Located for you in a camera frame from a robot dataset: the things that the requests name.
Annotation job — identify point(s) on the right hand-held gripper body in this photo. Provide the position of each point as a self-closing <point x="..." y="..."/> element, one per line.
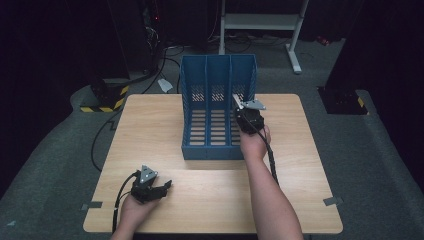
<point x="251" y="118"/>

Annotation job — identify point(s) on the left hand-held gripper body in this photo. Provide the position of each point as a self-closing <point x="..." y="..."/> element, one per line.
<point x="144" y="186"/>

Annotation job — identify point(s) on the blue plastic file rack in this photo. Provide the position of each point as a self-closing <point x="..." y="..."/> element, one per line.
<point x="213" y="106"/>

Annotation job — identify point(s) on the person's left hand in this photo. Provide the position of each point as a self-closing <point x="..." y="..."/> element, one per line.
<point x="135" y="210"/>

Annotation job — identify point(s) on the person's right hand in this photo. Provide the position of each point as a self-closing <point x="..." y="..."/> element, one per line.
<point x="254" y="145"/>

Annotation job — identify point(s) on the grey tape strip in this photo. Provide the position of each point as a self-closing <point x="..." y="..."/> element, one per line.
<point x="332" y="201"/>
<point x="91" y="205"/>

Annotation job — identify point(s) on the white paper scrap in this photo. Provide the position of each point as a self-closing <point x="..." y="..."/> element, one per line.
<point x="165" y="85"/>

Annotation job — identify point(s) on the black yellow striped stand base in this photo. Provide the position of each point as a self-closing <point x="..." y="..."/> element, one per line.
<point x="106" y="98"/>
<point x="345" y="100"/>

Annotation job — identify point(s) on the white metal stand frame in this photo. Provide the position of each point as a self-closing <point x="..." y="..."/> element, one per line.
<point x="263" y="26"/>

